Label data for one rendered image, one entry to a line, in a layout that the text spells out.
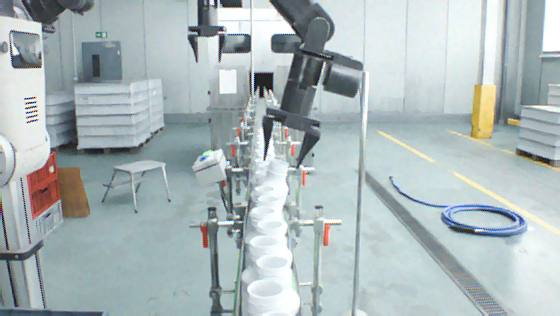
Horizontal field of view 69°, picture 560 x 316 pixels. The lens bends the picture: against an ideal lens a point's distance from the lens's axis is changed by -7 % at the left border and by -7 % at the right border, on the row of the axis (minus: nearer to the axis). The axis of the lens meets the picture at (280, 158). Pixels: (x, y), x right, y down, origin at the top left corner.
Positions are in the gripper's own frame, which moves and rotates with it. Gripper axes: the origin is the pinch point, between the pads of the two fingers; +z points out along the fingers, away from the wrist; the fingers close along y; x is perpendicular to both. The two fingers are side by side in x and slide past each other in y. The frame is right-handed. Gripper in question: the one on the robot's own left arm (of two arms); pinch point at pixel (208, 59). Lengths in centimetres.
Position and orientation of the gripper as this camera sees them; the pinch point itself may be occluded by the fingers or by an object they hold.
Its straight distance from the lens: 125.1
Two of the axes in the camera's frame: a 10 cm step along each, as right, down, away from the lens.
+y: -10.0, 0.0, -0.4
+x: 0.4, 2.0, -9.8
